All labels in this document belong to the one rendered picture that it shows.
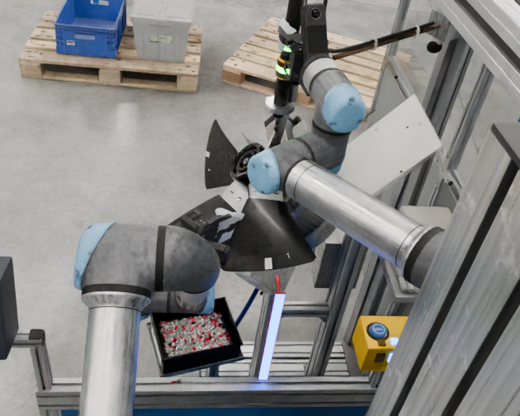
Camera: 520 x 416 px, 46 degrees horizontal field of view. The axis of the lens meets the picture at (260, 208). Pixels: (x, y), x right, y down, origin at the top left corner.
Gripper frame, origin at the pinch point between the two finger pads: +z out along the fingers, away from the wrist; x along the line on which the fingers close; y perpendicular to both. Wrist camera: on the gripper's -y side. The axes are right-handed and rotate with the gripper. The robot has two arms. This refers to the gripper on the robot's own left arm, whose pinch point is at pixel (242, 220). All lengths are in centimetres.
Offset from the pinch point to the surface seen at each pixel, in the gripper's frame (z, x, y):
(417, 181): 81, 21, 0
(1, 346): -61, 7, 5
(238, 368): 29, 107, 30
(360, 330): 8.2, 16.3, -34.8
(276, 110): 8.8, -28.3, -0.8
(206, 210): 3.7, 9.5, 18.9
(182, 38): 155, 59, 237
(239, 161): 13.2, -4.4, 16.3
